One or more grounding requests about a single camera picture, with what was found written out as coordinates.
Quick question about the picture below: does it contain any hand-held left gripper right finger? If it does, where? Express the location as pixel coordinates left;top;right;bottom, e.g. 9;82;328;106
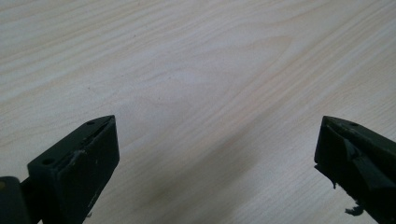
313;115;396;224

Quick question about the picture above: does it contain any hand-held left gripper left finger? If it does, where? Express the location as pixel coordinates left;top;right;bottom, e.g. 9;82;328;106
20;114;120;224

